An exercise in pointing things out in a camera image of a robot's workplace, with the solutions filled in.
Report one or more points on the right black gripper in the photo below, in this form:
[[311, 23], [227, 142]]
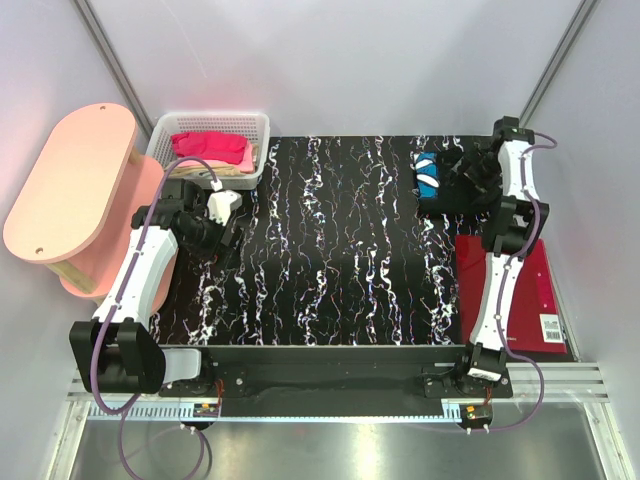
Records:
[[485, 187]]

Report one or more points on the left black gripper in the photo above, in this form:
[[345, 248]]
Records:
[[217, 250]]

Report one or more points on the black t-shirt with daisy print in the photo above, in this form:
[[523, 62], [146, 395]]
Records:
[[436, 192]]

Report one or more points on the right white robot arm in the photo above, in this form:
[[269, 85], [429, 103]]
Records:
[[502, 176]]

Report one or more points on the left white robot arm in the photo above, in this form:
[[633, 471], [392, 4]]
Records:
[[115, 351]]

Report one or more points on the beige garment in basket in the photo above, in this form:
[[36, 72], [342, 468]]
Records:
[[221, 169]]

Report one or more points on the light pink garment in basket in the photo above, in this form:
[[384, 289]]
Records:
[[245, 167]]

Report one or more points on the magenta t-shirt in basket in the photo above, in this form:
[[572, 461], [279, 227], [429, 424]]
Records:
[[210, 145]]

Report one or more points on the white plastic laundry basket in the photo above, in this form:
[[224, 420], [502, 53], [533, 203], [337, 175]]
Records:
[[255, 127]]

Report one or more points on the pink three-tier wooden shelf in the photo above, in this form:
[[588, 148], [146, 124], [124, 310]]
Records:
[[73, 214]]

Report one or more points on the black marbled table mat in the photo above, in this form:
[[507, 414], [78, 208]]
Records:
[[335, 252]]

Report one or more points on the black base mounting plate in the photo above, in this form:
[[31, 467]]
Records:
[[430, 371]]

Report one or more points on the folded red t-shirt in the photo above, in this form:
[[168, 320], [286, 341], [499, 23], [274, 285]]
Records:
[[534, 325]]

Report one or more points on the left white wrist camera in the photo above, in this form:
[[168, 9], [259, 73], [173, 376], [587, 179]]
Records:
[[222, 203]]

